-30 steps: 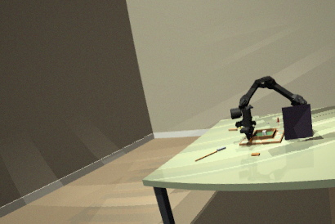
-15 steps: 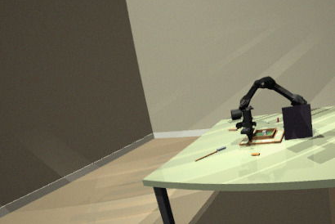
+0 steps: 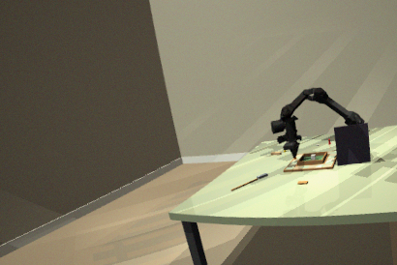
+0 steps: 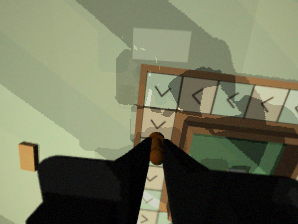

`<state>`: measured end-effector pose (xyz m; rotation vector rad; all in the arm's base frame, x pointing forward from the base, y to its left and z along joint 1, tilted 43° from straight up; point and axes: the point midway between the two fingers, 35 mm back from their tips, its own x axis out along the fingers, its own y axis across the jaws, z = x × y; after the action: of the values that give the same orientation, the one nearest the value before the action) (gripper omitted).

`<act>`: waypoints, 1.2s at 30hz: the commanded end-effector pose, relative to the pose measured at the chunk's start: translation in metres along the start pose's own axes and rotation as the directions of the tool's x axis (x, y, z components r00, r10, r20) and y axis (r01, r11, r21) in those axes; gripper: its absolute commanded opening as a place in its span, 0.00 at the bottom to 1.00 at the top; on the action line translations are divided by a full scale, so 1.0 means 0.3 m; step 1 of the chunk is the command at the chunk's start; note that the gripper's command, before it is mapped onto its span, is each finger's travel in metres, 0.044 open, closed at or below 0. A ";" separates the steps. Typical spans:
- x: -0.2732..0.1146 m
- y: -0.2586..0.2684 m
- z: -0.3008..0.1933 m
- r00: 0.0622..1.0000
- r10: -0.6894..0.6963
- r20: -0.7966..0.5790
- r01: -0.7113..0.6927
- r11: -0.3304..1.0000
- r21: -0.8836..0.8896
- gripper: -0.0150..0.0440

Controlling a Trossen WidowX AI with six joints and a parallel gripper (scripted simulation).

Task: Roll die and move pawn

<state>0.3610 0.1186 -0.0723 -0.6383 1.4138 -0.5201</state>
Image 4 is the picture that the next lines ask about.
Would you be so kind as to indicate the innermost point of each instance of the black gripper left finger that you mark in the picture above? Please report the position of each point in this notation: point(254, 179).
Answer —
point(121, 181)

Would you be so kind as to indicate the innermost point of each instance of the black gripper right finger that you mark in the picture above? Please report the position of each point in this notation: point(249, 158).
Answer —
point(194, 191)

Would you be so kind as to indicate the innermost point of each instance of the orange game pawn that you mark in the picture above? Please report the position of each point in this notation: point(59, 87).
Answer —
point(157, 156)

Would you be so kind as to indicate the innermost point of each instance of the tan rectangular block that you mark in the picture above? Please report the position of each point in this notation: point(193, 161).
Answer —
point(28, 156)

